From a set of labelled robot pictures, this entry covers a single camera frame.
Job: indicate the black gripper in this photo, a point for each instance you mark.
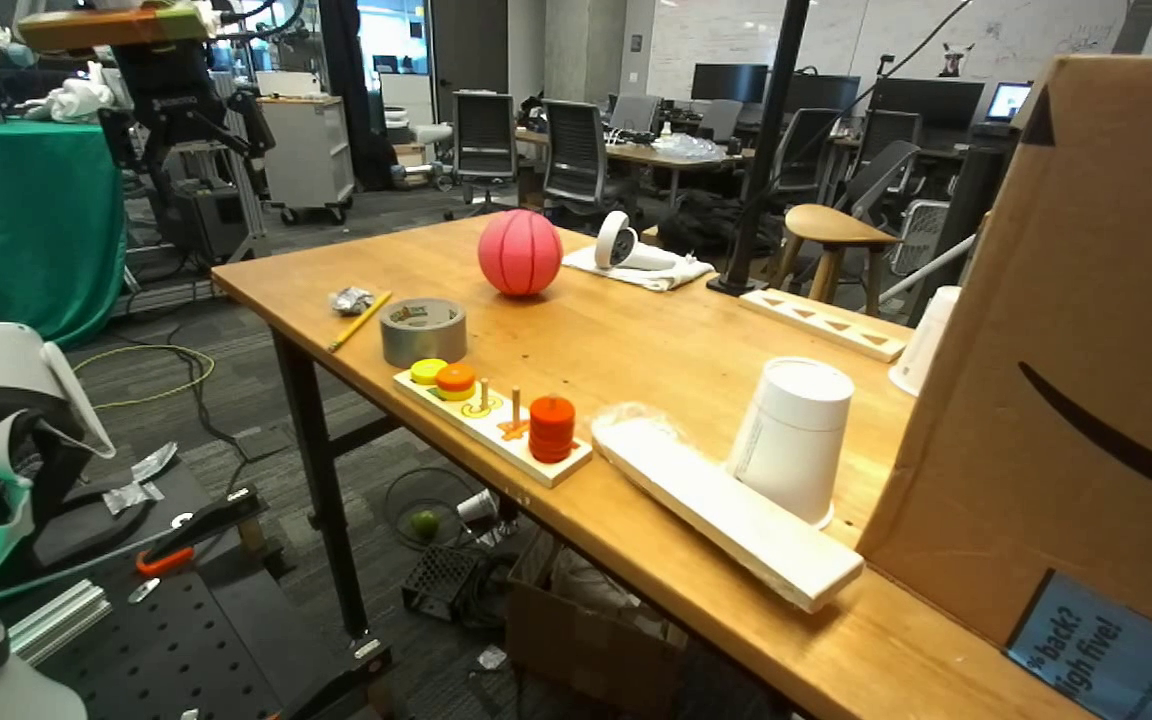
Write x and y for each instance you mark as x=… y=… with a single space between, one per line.
x=181 y=93

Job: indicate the pink ribbed ball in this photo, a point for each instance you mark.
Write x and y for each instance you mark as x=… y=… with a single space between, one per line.
x=519 y=254

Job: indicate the small green ball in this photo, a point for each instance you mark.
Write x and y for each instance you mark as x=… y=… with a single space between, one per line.
x=425 y=527

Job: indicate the white rolling cart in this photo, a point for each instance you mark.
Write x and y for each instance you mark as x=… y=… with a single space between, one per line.
x=305 y=154

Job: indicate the green cloth covered table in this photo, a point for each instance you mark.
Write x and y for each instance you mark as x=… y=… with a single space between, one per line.
x=21 y=221

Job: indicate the crumpled silver foil piece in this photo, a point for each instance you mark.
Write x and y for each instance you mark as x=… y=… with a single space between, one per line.
x=350 y=303

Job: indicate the yellow pencil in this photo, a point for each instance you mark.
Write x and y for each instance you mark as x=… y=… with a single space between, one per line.
x=360 y=320

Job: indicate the white VR headset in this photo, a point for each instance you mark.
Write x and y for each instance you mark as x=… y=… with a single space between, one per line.
x=9 y=361

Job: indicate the grey mesh office chair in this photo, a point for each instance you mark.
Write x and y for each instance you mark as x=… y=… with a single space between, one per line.
x=577 y=150

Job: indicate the red toy cylinder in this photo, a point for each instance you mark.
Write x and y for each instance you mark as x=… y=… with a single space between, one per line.
x=552 y=431

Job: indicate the wooden office desk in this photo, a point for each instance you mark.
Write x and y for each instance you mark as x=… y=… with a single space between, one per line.
x=678 y=163

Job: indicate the white paper sheet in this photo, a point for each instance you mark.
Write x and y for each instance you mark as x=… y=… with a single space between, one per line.
x=662 y=270

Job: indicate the clear plastic bag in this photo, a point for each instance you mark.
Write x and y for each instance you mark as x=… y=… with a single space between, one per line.
x=691 y=146

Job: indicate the aluminium extrusion bar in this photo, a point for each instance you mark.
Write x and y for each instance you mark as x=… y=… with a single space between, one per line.
x=59 y=621

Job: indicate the wide black computer monitor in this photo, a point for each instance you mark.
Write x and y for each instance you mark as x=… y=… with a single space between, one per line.
x=730 y=80

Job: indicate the black office chair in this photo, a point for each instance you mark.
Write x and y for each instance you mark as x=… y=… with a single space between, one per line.
x=807 y=146

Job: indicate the round wooden stool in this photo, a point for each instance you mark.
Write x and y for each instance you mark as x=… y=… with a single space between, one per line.
x=835 y=227

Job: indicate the long white flat block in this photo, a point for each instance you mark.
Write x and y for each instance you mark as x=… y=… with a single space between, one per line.
x=723 y=513

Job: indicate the small brown cardboard box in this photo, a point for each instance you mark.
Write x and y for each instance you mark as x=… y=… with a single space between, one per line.
x=588 y=652

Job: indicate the light wooden slotted tray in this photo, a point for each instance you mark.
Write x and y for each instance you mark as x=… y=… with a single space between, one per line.
x=823 y=320

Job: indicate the large white paper cup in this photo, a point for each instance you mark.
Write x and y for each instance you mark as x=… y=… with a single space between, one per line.
x=789 y=440

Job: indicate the small black tripod figure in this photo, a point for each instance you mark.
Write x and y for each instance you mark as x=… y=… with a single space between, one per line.
x=956 y=56

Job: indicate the laptop with blue screen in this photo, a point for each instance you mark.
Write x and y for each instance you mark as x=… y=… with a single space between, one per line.
x=1009 y=100

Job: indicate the brown cardboard shipping box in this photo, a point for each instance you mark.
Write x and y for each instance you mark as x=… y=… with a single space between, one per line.
x=1080 y=334

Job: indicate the grey duct tape roll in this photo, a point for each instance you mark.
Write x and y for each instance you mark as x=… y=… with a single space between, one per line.
x=422 y=344

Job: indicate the silver metal bracket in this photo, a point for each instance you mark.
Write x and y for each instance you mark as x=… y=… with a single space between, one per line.
x=136 y=482

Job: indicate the black table leg frame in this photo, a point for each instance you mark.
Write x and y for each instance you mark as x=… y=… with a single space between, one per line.
x=321 y=492

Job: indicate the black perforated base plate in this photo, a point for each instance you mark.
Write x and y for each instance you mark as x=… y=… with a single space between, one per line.
x=202 y=642

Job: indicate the black camera stand pole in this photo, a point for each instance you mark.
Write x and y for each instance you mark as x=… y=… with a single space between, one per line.
x=764 y=146

